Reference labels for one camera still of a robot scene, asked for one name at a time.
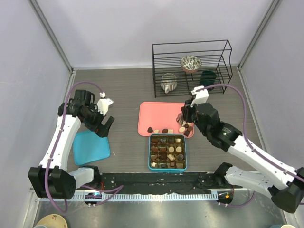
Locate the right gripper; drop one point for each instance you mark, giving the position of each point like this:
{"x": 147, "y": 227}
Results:
{"x": 186, "y": 110}

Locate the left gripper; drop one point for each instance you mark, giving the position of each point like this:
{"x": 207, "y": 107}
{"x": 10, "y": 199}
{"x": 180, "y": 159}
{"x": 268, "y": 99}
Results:
{"x": 99, "y": 128}

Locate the stainless steel tongs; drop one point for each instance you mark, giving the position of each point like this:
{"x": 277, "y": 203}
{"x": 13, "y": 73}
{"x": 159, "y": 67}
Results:
{"x": 180, "y": 119}

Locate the blue tin lid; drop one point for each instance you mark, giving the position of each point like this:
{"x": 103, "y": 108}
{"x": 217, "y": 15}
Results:
{"x": 88, "y": 148}

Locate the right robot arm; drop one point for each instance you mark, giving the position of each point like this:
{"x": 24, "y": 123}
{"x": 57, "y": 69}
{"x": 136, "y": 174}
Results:
{"x": 282, "y": 183}

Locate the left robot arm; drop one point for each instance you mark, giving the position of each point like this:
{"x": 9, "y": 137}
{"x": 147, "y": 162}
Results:
{"x": 50, "y": 178}

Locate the gold plastic chocolate insert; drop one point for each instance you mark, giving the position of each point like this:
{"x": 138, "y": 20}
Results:
{"x": 167, "y": 152}

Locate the blue chocolate tin box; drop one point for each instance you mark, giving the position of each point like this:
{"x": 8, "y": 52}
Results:
{"x": 167, "y": 153}

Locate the pink tray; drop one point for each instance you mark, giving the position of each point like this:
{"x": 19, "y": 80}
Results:
{"x": 158, "y": 116}

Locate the striped ceramic cup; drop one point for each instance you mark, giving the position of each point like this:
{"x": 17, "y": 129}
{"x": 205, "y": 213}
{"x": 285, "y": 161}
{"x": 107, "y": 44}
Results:
{"x": 168, "y": 82}

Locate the dark green mug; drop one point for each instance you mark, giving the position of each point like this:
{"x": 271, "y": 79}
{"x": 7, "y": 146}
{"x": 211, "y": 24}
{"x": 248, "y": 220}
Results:
{"x": 207, "y": 78}

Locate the patterned ceramic bowl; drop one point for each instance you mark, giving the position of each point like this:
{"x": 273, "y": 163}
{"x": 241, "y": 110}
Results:
{"x": 190, "y": 64}

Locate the beige plate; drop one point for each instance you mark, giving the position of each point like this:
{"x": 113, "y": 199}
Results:
{"x": 52, "y": 221}

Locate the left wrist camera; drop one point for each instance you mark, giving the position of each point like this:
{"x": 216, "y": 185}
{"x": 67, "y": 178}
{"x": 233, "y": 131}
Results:
{"x": 103, "y": 104}

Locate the black wire rack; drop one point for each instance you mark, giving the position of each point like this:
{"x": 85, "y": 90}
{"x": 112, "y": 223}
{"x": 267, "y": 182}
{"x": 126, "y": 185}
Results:
{"x": 179, "y": 67}

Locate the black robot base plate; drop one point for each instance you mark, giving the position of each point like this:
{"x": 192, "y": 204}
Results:
{"x": 162, "y": 183}

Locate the white cable duct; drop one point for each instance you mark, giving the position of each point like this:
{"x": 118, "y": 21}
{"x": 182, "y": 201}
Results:
{"x": 92, "y": 196}

